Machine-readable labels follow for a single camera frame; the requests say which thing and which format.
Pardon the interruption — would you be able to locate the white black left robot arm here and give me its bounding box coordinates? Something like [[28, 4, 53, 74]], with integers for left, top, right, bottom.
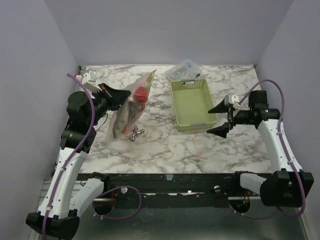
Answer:
[[25, 83, 131, 240]]

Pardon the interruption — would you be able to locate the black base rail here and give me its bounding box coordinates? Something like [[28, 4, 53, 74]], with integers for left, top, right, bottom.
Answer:
[[74, 172, 263, 208]]

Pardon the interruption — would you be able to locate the clear plastic organizer box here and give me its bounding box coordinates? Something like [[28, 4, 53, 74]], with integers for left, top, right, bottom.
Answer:
[[164, 59, 202, 81]]

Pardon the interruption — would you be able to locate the green perforated plastic basket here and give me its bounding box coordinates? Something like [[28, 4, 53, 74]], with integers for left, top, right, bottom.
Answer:
[[170, 78, 217, 132]]

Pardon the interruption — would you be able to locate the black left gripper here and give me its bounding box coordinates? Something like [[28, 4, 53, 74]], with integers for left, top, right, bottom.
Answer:
[[87, 82, 132, 127]]

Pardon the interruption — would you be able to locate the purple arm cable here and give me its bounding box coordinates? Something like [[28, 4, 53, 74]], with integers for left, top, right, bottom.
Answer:
[[41, 73, 143, 236], [227, 79, 307, 219]]

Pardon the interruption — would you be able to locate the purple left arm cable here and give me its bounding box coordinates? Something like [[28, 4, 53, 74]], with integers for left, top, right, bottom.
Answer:
[[41, 73, 143, 236]]

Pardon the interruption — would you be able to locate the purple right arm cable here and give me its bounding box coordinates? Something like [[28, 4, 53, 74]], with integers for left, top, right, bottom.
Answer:
[[227, 79, 307, 219]]

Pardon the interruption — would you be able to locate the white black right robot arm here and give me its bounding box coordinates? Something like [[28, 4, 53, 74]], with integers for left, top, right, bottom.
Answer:
[[207, 90, 314, 208]]

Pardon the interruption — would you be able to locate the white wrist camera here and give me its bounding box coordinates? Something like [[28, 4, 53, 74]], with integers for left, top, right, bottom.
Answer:
[[81, 69, 102, 93], [224, 94, 241, 110]]

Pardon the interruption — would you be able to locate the chrome metal faucet piece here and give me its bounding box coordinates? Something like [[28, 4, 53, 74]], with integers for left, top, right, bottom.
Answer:
[[130, 126, 145, 142]]

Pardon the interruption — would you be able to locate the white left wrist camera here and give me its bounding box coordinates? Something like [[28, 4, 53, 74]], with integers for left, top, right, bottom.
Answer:
[[81, 69, 102, 93]]

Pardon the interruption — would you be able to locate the clear zip top bag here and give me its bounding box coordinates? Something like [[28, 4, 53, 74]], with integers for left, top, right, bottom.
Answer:
[[106, 71, 155, 140]]

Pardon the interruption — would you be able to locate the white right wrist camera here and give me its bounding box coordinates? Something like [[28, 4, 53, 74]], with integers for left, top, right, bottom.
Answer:
[[224, 94, 241, 110]]

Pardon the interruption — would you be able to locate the red fake apple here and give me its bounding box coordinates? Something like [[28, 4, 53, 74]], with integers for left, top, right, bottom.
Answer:
[[133, 86, 148, 104]]

